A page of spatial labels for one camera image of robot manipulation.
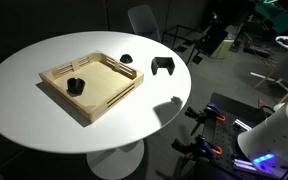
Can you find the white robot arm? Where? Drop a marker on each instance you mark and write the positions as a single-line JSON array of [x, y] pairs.
[[266, 144]]

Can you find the black angled bracket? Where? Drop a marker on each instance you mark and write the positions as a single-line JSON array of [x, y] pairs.
[[162, 62]]

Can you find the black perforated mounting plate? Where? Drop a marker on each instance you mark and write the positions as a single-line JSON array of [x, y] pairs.
[[236, 122]]

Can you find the black cup in tray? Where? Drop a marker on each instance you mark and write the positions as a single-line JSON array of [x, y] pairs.
[[75, 85]]

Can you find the lower orange handled clamp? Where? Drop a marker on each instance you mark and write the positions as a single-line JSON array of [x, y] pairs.
[[201, 147]]

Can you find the green cloth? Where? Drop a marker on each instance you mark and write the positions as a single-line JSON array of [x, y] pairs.
[[276, 18]]

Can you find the upper orange handled clamp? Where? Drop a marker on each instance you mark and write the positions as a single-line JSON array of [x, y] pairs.
[[210, 111]]

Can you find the orange handled clamp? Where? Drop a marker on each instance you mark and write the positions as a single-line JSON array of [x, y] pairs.
[[210, 111], [201, 147]]

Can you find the wooden tray with slots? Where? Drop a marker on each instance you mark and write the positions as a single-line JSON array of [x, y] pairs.
[[107, 82]]

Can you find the grey chair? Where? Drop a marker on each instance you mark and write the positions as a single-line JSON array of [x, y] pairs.
[[143, 22]]

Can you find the small black cone part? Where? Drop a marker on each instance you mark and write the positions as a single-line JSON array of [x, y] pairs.
[[126, 58]]

